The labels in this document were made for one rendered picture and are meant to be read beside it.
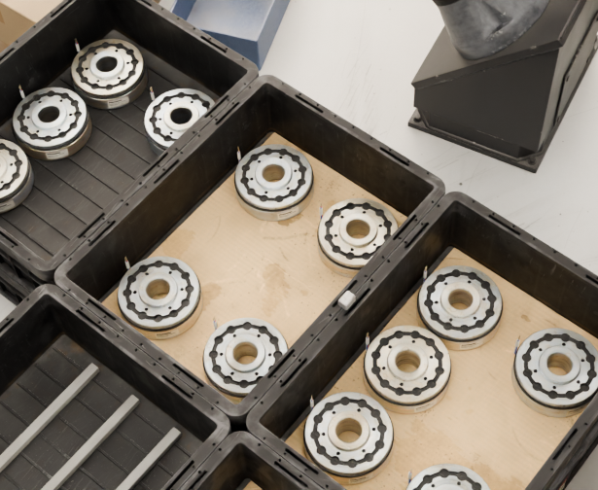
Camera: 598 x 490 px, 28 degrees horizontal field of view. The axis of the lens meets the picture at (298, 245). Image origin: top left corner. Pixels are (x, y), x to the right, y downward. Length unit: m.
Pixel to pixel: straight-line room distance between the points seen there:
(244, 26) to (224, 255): 0.52
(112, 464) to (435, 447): 0.38
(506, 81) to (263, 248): 0.40
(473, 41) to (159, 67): 0.44
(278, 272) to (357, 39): 0.53
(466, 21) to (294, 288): 0.42
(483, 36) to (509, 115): 0.14
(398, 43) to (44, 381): 0.79
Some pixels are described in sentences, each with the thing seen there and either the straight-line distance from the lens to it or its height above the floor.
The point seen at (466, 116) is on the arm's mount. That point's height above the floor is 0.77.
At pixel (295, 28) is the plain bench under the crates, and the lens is 1.96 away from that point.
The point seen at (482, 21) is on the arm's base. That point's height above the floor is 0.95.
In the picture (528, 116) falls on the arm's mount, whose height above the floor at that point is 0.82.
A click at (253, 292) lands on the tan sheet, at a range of 1.54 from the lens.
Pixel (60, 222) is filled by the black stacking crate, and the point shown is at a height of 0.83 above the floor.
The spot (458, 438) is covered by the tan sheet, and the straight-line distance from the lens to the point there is 1.45.
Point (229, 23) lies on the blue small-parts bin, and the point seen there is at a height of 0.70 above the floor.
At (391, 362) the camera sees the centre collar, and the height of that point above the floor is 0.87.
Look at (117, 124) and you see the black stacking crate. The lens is 1.71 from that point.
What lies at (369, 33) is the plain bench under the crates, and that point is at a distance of 1.95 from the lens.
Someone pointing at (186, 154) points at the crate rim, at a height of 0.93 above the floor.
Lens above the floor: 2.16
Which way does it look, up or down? 58 degrees down
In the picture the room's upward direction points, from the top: 4 degrees counter-clockwise
